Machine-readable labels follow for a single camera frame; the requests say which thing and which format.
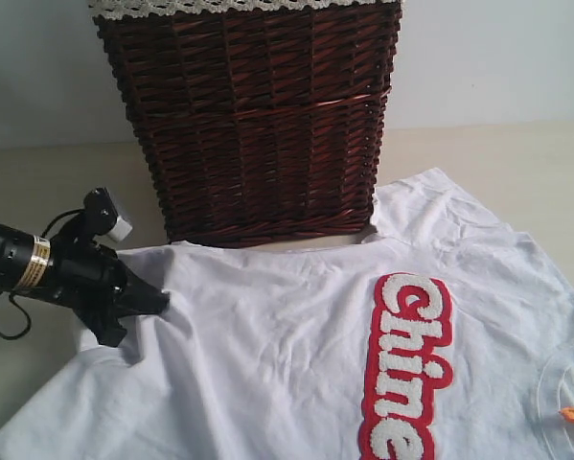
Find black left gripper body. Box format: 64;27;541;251
41;215;126;347

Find white t-shirt with red lettering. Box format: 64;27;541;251
0;169;574;459

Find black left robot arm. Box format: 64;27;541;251
0;216;169;347

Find dark brown wicker basket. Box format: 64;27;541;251
94;1;402;247

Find grey fabric liner lace trim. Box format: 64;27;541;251
87;0;376;20

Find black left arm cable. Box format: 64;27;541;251
0;192;86;342

